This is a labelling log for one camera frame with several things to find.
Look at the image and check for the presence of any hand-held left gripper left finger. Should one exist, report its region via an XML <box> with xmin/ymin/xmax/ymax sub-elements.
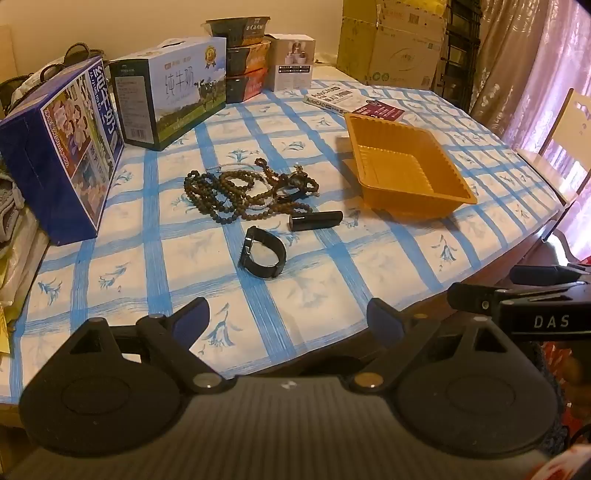
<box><xmin>69</xmin><ymin>296</ymin><xmax>234</xmax><ymax>393</ymax></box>

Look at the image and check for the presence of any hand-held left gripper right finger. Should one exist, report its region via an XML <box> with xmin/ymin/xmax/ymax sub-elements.
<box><xmin>355</xmin><ymin>298</ymin><xmax>509</xmax><ymax>393</ymax></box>

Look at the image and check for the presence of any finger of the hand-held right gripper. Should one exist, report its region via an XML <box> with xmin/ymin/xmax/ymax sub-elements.
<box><xmin>510</xmin><ymin>265</ymin><xmax>591</xmax><ymax>287</ymax></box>
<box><xmin>448</xmin><ymin>282</ymin><xmax>502</xmax><ymax>317</ymax></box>

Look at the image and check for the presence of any black band wristwatch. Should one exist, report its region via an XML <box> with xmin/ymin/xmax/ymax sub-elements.
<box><xmin>238</xmin><ymin>226</ymin><xmax>288</xmax><ymax>279</ymax></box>

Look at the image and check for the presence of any black lipstick tube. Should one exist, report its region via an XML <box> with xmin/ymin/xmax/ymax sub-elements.
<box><xmin>288</xmin><ymin>210</ymin><xmax>344</xmax><ymax>232</ymax></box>

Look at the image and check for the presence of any brown bead necklace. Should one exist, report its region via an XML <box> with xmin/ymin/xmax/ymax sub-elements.
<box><xmin>219</xmin><ymin>168</ymin><xmax>284</xmax><ymax>222</ymax></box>

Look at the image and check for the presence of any yellow plastic tray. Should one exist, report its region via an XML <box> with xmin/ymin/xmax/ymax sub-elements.
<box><xmin>344</xmin><ymin>113</ymin><xmax>478</xmax><ymax>214</ymax></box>

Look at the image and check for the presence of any gold faced black wristwatch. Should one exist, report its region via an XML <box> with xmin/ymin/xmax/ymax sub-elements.
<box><xmin>277</xmin><ymin>168</ymin><xmax>320</xmax><ymax>205</ymax></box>

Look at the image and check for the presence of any reddish brown bead bracelet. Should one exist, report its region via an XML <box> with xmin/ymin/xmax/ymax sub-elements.
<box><xmin>255</xmin><ymin>158</ymin><xmax>296</xmax><ymax>185</ymax></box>

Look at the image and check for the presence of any blue checked tablecloth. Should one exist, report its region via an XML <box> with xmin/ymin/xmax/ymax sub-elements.
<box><xmin>0</xmin><ymin>78</ymin><xmax>566</xmax><ymax>407</ymax></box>

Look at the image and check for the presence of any white wooden chair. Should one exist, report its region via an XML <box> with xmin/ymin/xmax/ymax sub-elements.
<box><xmin>516</xmin><ymin>89</ymin><xmax>591</xmax><ymax>204</ymax></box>

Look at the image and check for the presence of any red floral cloth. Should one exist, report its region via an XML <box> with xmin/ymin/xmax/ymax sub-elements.
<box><xmin>531</xmin><ymin>342</ymin><xmax>591</xmax><ymax>480</ymax></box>

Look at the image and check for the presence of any beige plastic bag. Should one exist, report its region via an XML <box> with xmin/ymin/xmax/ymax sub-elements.
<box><xmin>0</xmin><ymin>217</ymin><xmax>49</xmax><ymax>354</ymax></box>

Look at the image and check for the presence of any grey knitted cloth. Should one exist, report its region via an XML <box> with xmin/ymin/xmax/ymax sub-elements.
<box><xmin>0</xmin><ymin>171</ymin><xmax>26</xmax><ymax>259</ymax></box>

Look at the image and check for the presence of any blue printed carton box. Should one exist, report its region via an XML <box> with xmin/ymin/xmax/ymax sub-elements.
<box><xmin>0</xmin><ymin>55</ymin><xmax>125</xmax><ymax>245</ymax></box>

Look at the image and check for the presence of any pink sheer curtain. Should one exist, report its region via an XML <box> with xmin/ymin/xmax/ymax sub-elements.
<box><xmin>501</xmin><ymin>0</ymin><xmax>591</xmax><ymax>259</ymax></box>

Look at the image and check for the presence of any brown patterned curtain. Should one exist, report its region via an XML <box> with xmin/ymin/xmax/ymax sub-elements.
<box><xmin>471</xmin><ymin>0</ymin><xmax>555</xmax><ymax>132</ymax></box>

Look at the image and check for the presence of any white maroon book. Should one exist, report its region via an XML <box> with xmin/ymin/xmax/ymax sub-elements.
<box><xmin>302</xmin><ymin>84</ymin><xmax>404</xmax><ymax>123</ymax></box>

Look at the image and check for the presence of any white green milk carton box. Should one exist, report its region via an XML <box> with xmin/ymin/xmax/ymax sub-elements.
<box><xmin>109</xmin><ymin>37</ymin><xmax>228</xmax><ymax>151</ymax></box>

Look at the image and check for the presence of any stack of black crates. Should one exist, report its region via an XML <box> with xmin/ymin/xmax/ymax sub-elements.
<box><xmin>434</xmin><ymin>0</ymin><xmax>483</xmax><ymax>109</ymax></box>

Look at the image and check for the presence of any large cardboard box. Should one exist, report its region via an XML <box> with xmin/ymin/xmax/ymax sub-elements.
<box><xmin>337</xmin><ymin>0</ymin><xmax>448</xmax><ymax>90</ymax></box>

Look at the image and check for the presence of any orange instant noodle bowl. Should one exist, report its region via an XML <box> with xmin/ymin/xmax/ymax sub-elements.
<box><xmin>226</xmin><ymin>41</ymin><xmax>272</xmax><ymax>75</ymax></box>

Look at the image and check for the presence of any white product box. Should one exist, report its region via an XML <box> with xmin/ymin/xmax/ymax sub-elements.
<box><xmin>264</xmin><ymin>33</ymin><xmax>318</xmax><ymax>92</ymax></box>

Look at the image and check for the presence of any black instant noodle bowl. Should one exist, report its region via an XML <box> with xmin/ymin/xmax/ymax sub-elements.
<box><xmin>205</xmin><ymin>16</ymin><xmax>271</xmax><ymax>47</ymax></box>

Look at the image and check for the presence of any bag with braided handles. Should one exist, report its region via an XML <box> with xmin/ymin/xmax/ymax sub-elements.
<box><xmin>0</xmin><ymin>44</ymin><xmax>109</xmax><ymax>121</ymax></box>

